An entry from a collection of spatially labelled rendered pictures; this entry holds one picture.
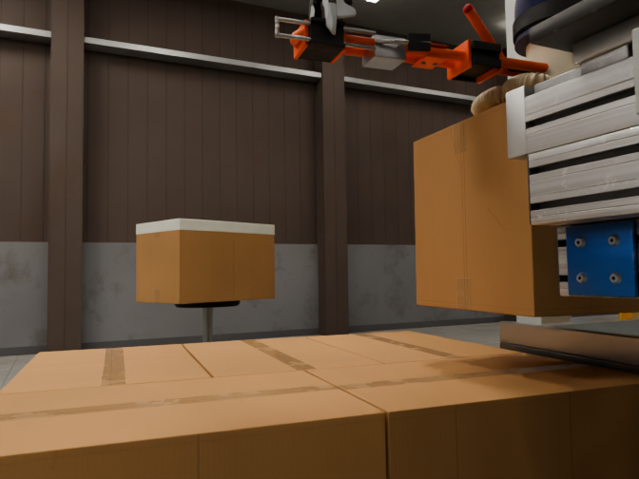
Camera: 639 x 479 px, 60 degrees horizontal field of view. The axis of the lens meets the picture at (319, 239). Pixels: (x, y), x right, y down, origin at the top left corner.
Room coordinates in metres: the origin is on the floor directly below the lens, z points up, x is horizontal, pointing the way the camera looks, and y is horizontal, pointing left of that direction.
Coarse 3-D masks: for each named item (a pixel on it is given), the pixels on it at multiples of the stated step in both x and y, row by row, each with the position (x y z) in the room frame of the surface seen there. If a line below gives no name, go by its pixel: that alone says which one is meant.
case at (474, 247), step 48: (432, 144) 1.26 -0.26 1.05; (480, 144) 1.09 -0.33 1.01; (432, 192) 1.26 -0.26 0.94; (480, 192) 1.10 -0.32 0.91; (528, 192) 0.97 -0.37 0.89; (432, 240) 1.27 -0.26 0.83; (480, 240) 1.10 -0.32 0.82; (528, 240) 0.98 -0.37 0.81; (432, 288) 1.27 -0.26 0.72; (480, 288) 1.11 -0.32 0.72; (528, 288) 0.98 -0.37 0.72
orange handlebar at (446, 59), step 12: (348, 36) 1.03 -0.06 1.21; (360, 36) 1.04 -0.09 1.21; (348, 48) 1.07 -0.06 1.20; (360, 48) 1.08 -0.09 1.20; (432, 48) 1.09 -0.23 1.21; (444, 48) 1.10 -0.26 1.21; (408, 60) 1.12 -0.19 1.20; (420, 60) 1.11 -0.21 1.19; (432, 60) 1.11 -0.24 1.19; (444, 60) 1.11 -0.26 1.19; (456, 60) 1.12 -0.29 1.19; (504, 60) 1.15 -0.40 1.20; (516, 60) 1.16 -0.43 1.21; (504, 72) 1.20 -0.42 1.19; (516, 72) 1.21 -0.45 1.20; (540, 72) 1.20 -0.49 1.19
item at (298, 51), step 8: (304, 32) 1.00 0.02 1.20; (344, 32) 1.03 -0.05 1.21; (344, 40) 1.03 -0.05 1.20; (296, 48) 1.05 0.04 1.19; (304, 48) 1.02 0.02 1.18; (312, 48) 1.02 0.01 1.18; (320, 48) 1.02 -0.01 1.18; (328, 48) 1.02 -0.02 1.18; (336, 48) 1.02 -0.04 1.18; (344, 48) 1.03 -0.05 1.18; (296, 56) 1.06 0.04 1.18; (304, 56) 1.06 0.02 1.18; (312, 56) 1.06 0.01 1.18; (320, 56) 1.06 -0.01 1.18; (328, 56) 1.06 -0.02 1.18; (336, 56) 1.06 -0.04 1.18
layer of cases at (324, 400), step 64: (64, 384) 1.11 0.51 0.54; (128, 384) 1.11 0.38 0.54; (192, 384) 1.09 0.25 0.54; (256, 384) 1.08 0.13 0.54; (320, 384) 1.07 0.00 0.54; (384, 384) 1.06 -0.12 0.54; (448, 384) 1.05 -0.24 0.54; (512, 384) 1.05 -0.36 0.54; (576, 384) 1.04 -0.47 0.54; (0, 448) 0.71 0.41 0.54; (64, 448) 0.71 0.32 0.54; (128, 448) 0.73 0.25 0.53; (192, 448) 0.76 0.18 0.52; (256, 448) 0.79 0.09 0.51; (320, 448) 0.82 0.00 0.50; (384, 448) 0.86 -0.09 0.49; (448, 448) 0.90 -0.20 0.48; (512, 448) 0.94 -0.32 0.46; (576, 448) 0.99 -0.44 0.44
